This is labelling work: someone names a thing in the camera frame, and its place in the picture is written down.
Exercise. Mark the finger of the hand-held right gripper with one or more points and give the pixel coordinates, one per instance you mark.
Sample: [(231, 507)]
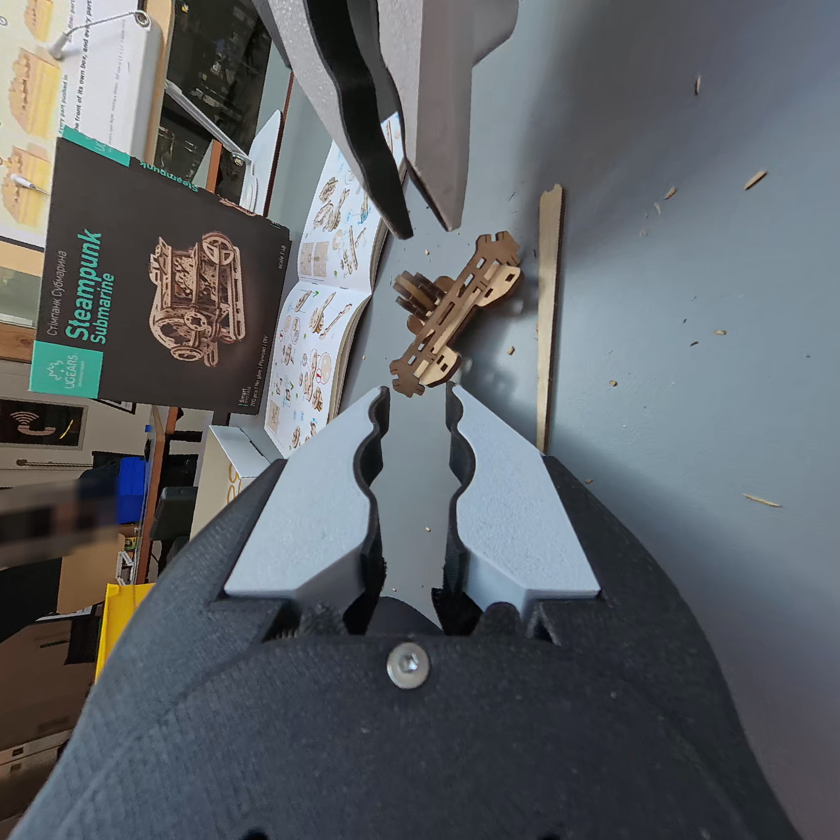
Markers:
[(295, 39), (433, 98)]

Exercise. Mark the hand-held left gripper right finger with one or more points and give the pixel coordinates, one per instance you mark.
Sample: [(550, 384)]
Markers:
[(518, 525)]

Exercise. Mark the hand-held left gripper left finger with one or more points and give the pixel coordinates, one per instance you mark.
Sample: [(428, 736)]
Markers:
[(302, 525)]

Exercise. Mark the wooden model assembly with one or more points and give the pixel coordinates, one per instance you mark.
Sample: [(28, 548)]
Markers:
[(453, 315)]

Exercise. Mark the black model kit box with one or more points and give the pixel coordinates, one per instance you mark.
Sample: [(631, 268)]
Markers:
[(151, 282)]

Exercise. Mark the white cardboard box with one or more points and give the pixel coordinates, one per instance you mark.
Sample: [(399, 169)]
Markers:
[(243, 446)]

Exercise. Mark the document stand with white base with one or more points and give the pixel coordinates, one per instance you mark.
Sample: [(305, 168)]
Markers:
[(262, 170)]

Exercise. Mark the blue plastic bin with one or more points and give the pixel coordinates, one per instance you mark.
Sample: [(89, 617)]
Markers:
[(131, 489)]

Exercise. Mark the white plastic linkage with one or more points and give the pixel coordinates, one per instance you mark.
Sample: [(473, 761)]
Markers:
[(126, 568)]

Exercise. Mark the yellow plastic bin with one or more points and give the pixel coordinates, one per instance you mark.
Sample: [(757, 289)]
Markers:
[(124, 623)]

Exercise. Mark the open instruction booklet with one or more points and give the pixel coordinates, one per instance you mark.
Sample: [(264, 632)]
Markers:
[(328, 315)]

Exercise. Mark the thin wooden stick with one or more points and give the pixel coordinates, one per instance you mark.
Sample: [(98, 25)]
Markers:
[(550, 315)]

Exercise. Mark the brown cardboard sheet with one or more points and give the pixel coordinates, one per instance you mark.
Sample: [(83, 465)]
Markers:
[(85, 577)]

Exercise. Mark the wooden clipboard with instruction sheet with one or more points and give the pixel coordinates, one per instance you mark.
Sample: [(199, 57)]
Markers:
[(79, 98)]

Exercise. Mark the black phone icon sign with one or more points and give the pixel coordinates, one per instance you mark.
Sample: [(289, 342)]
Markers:
[(39, 423)]

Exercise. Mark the scattered wood splinters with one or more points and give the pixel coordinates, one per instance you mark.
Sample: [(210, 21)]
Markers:
[(756, 179)]

